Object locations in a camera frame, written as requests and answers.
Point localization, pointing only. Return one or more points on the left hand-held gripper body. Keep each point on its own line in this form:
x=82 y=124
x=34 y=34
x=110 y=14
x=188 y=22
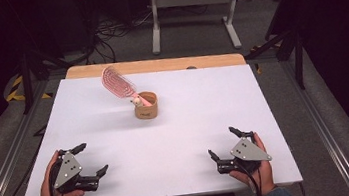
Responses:
x=67 y=170

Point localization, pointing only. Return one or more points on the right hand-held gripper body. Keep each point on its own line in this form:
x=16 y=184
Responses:
x=248 y=152

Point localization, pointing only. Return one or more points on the brown cup with bear figurine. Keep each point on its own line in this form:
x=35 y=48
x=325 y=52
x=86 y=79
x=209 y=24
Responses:
x=146 y=113

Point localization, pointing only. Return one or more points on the pink hairbrush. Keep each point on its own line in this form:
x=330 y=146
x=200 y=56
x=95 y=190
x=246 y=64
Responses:
x=115 y=80

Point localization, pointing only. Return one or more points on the person's right hand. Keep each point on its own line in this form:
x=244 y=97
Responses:
x=266 y=177

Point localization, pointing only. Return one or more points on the person's left hand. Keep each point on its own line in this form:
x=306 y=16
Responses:
x=44 y=191

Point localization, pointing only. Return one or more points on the white table board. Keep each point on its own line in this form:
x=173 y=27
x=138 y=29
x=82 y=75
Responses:
x=157 y=167

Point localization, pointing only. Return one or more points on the yellow black hazard tape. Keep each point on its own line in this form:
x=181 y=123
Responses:
x=257 y=67
x=14 y=94

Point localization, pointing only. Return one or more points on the dark round table grommet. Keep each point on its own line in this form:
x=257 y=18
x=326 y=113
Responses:
x=191 y=67

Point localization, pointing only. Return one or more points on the black metal stand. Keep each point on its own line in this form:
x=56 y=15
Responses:
x=27 y=82
x=298 y=59

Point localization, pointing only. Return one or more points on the wooden table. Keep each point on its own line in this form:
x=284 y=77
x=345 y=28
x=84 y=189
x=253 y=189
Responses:
x=165 y=65

